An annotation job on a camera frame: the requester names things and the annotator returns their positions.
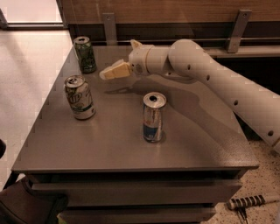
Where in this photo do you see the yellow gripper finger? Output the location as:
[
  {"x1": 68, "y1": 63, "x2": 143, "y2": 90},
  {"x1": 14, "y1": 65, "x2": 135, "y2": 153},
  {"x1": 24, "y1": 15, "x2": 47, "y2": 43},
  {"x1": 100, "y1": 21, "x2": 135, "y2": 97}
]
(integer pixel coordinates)
[
  {"x1": 130, "y1": 39, "x2": 143, "y2": 49},
  {"x1": 99, "y1": 59, "x2": 132, "y2": 81}
]

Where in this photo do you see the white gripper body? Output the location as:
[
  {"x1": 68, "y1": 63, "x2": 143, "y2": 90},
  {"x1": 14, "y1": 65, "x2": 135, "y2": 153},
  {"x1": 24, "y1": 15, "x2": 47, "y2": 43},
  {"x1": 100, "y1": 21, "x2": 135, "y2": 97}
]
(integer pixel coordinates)
[{"x1": 129, "y1": 45, "x2": 152, "y2": 76}]

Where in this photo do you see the green soda can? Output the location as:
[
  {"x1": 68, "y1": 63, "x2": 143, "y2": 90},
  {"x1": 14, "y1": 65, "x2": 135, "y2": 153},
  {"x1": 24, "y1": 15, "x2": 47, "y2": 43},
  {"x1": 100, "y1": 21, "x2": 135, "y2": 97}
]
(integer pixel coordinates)
[{"x1": 73, "y1": 36, "x2": 97, "y2": 74}]

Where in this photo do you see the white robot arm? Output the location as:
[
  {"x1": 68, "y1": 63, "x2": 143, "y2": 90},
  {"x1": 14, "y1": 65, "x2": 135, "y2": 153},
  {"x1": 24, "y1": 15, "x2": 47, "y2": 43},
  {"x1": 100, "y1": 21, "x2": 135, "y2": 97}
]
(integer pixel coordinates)
[{"x1": 100, "y1": 39, "x2": 280, "y2": 152}]

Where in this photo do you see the silver blue energy drink can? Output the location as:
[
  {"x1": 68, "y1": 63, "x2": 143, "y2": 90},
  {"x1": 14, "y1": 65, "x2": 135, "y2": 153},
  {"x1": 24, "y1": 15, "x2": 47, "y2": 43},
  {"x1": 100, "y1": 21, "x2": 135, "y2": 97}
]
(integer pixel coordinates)
[{"x1": 143, "y1": 92, "x2": 166, "y2": 143}]

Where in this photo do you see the white 7up can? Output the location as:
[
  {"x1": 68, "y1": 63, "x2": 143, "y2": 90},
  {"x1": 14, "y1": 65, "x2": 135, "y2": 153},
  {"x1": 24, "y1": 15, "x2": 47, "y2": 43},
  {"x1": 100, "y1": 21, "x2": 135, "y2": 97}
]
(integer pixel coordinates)
[{"x1": 64, "y1": 75, "x2": 95, "y2": 120}]

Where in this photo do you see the grey drawer cabinet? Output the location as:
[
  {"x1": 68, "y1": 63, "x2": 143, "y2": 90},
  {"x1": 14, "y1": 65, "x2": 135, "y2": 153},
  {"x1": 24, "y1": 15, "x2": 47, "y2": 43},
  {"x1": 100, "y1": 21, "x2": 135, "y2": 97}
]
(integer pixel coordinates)
[{"x1": 12, "y1": 56, "x2": 258, "y2": 211}]

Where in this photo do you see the lower grey drawer front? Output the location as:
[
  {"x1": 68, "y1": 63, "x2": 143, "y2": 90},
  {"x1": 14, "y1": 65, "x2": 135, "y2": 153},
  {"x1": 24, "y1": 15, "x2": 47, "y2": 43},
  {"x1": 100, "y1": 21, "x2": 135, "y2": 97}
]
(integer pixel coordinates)
[{"x1": 59, "y1": 207, "x2": 215, "y2": 224}]

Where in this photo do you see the dark brown bag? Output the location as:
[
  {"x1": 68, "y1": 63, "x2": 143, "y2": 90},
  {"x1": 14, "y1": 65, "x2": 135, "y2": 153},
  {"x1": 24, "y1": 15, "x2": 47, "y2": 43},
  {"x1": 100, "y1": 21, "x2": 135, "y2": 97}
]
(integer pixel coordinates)
[{"x1": 0, "y1": 178, "x2": 68, "y2": 224}]

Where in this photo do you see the left metal wall bracket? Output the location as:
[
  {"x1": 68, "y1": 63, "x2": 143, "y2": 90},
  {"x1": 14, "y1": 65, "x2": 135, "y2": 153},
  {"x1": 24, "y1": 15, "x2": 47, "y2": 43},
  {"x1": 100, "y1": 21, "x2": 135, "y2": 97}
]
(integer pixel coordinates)
[{"x1": 102, "y1": 13, "x2": 117, "y2": 46}]

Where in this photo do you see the metal wall bracket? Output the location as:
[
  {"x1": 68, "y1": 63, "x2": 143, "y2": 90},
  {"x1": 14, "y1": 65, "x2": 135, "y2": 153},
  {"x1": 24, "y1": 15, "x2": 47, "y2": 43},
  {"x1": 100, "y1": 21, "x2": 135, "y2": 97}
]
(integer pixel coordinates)
[
  {"x1": 102, "y1": 13, "x2": 117, "y2": 46},
  {"x1": 226, "y1": 9, "x2": 252, "y2": 53}
]

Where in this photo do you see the right metal wall bracket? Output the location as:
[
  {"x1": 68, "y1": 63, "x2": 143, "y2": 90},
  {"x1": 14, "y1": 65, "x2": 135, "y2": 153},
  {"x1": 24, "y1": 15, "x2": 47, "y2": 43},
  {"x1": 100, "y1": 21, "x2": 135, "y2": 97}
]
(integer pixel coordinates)
[{"x1": 226, "y1": 9, "x2": 252, "y2": 53}]

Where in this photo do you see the striped black white handle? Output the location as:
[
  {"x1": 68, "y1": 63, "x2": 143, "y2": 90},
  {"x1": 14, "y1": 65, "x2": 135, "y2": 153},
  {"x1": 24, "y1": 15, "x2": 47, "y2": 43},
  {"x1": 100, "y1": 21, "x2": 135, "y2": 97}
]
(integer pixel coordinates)
[{"x1": 226, "y1": 193, "x2": 280, "y2": 212}]

